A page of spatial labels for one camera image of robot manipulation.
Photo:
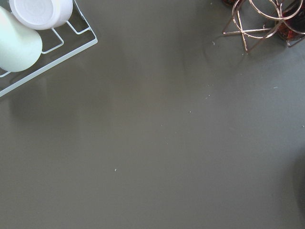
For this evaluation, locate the white wire dish rack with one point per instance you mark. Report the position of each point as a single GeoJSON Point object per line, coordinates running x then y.
{"type": "Point", "coordinates": [58, 45]}

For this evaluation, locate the copper wire bottle rack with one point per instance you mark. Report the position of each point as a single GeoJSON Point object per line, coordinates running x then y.
{"type": "Point", "coordinates": [253, 19]}

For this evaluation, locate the pale green cup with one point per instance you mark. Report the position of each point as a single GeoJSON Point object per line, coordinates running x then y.
{"type": "Point", "coordinates": [20, 46]}

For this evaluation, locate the dark tea bottle front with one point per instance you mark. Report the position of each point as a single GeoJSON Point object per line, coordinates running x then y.
{"type": "Point", "coordinates": [292, 29]}

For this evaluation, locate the white cup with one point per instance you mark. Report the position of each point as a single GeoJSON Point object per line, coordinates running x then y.
{"type": "Point", "coordinates": [42, 14]}

